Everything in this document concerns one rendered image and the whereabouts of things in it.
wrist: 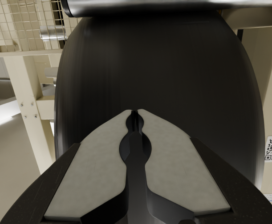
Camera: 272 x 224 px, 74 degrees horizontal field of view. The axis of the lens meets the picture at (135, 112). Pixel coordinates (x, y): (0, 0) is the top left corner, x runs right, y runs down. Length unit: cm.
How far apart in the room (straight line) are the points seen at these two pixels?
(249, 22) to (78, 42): 36
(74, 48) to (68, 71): 4
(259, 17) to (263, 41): 5
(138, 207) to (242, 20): 44
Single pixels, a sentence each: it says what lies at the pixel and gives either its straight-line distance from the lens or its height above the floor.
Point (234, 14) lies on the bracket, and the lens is 55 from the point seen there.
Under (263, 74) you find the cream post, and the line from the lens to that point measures 48.
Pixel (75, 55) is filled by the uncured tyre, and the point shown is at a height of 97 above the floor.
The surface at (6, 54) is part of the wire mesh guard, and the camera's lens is 93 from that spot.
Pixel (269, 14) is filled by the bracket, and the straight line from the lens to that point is 44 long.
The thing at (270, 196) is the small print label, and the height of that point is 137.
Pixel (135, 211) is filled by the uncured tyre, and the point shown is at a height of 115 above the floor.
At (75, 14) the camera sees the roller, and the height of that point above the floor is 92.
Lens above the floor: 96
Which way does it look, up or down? 22 degrees up
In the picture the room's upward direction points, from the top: 177 degrees clockwise
